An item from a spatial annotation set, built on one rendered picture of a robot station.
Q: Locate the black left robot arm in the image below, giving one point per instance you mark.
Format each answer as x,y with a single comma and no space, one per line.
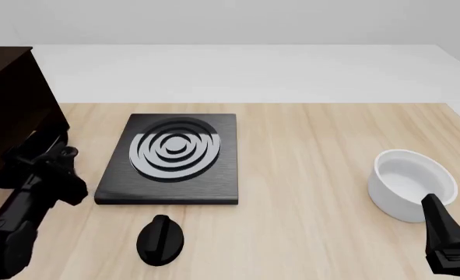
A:
17,210

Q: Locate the round black stove knob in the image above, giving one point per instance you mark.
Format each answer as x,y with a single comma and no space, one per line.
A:
160,242

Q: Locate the flat black stove plate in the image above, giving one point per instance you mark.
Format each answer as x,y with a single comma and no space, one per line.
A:
210,178

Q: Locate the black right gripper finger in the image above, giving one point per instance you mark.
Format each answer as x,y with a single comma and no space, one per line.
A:
441,224

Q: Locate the white ceramic bowl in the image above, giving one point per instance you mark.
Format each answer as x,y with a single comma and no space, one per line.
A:
404,181

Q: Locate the dark wooden cabinet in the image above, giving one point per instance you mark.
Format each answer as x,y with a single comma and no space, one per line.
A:
8,96

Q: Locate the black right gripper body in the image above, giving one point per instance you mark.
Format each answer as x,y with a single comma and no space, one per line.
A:
453,264

